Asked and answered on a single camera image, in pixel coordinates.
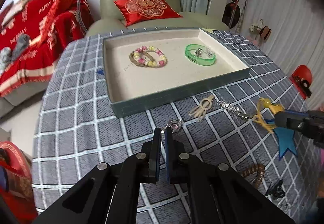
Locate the pile of grey clothes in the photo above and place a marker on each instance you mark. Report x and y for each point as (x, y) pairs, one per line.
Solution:
(9, 55)

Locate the red gift box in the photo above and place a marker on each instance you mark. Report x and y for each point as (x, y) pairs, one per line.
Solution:
(16, 189)

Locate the grey checked tablecloth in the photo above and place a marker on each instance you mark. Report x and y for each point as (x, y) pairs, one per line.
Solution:
(77, 129)

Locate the silver crystal hair clip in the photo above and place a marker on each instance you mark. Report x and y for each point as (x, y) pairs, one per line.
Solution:
(205, 53)

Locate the silver heart pendant brooch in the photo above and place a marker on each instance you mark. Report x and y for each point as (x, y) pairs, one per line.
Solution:
(175, 126)

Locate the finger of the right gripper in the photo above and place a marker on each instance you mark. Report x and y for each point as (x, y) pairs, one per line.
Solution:
(294, 114)
(296, 124)

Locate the yellow star sticker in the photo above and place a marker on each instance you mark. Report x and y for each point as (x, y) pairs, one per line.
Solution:
(210, 31)

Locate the blue star sticker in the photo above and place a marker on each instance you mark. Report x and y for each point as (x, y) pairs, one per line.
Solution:
(285, 139)

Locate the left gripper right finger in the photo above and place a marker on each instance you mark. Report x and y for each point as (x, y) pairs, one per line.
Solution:
(170, 155)

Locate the red embroidered cushion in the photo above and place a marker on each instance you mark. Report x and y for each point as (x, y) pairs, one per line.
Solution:
(136, 11)

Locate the sofa with red blanket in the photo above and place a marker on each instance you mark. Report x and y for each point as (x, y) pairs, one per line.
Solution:
(51, 26)

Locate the white curtain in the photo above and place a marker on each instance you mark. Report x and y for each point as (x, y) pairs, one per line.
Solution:
(296, 37)

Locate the green translucent bangle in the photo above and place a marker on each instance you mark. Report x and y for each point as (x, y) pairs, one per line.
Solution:
(189, 53)

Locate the slipper rack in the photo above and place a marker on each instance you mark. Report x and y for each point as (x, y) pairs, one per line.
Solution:
(259, 33)

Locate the black hair claw clip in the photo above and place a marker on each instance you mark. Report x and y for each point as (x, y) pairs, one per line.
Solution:
(276, 191)

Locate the lower washing machine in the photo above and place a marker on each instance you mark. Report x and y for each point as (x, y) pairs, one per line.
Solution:
(233, 13)

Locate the red plastic stool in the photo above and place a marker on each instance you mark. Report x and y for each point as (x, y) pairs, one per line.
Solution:
(302, 79)

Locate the grey jewelry tray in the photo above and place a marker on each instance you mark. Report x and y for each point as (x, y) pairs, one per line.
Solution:
(133, 89)

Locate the phone holder stand pole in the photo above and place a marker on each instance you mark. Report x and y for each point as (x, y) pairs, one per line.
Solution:
(79, 17)

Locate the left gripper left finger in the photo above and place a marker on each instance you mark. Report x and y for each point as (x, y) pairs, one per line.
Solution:
(154, 157)

